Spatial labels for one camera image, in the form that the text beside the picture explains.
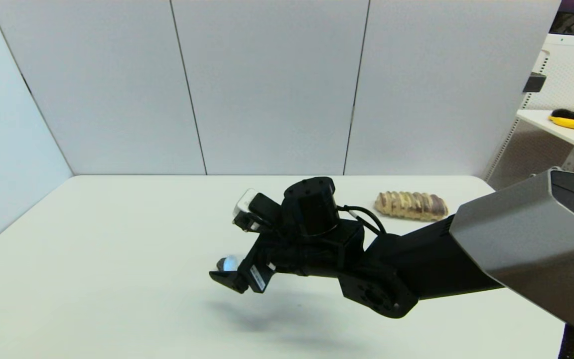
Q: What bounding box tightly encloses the braided brown bread loaf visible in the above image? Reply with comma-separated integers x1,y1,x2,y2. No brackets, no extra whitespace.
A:
374,190,449,222

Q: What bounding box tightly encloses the white side table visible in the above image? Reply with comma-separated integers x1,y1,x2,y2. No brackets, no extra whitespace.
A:
516,109,574,173

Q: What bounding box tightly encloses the yellow and black object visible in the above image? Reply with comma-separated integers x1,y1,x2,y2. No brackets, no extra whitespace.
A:
548,108,574,132

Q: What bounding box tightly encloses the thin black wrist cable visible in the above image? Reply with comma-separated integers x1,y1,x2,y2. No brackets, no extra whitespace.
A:
337,204,388,235

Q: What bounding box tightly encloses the black bracket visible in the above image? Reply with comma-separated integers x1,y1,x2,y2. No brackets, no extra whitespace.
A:
523,72,548,94

